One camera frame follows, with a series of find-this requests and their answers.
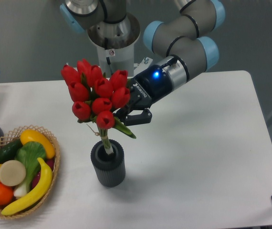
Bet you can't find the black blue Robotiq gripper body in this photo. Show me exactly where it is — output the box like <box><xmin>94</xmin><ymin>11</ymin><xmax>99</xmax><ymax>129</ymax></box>
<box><xmin>115</xmin><ymin>66</ymin><xmax>173</xmax><ymax>117</ymax></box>

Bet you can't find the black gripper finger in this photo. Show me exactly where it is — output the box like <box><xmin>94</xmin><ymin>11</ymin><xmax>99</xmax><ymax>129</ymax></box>
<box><xmin>115</xmin><ymin>108</ymin><xmax>152</xmax><ymax>126</ymax></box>

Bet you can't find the red tulip bouquet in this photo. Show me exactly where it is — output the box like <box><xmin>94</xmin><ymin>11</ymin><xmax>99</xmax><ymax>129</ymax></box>
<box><xmin>61</xmin><ymin>59</ymin><xmax>135</xmax><ymax>156</ymax></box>

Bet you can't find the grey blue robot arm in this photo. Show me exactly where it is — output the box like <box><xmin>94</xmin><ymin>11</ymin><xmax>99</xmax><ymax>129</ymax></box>
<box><xmin>60</xmin><ymin>0</ymin><xmax>225</xmax><ymax>125</ymax></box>

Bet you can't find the dark grey ribbed vase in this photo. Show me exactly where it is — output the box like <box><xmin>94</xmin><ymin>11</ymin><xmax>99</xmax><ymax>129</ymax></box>
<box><xmin>91</xmin><ymin>139</ymin><xmax>126</xmax><ymax>187</ymax></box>

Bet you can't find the purple eggplant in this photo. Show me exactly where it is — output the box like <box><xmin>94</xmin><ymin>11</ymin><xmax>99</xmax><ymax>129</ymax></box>
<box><xmin>31</xmin><ymin>158</ymin><xmax>55</xmax><ymax>189</ymax></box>

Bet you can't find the yellow banana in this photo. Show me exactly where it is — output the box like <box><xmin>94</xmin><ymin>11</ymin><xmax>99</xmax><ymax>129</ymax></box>
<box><xmin>1</xmin><ymin>157</ymin><xmax>52</xmax><ymax>216</ymax></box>

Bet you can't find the yellow squash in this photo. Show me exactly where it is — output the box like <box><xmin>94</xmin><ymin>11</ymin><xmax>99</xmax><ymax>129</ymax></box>
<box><xmin>20</xmin><ymin>129</ymin><xmax>55</xmax><ymax>159</ymax></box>

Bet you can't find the green bok choy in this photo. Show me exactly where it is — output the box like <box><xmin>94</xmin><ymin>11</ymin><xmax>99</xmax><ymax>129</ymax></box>
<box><xmin>13</xmin><ymin>141</ymin><xmax>46</xmax><ymax>199</ymax></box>

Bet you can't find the woven wicker basket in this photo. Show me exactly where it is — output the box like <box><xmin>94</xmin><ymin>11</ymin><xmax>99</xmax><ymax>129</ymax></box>
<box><xmin>0</xmin><ymin>125</ymin><xmax>60</xmax><ymax>219</ymax></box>

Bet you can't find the green cucumber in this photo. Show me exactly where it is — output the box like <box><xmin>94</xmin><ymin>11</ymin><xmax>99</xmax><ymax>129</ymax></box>
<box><xmin>0</xmin><ymin>139</ymin><xmax>23</xmax><ymax>164</ymax></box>

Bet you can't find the beige round disc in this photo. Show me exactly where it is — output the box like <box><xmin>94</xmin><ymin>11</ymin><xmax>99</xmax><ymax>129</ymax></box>
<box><xmin>0</xmin><ymin>160</ymin><xmax>26</xmax><ymax>187</ymax></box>

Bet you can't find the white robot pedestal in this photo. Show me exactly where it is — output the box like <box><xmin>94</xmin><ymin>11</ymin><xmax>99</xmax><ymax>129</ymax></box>
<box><xmin>65</xmin><ymin>38</ymin><xmax>154</xmax><ymax>81</ymax></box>

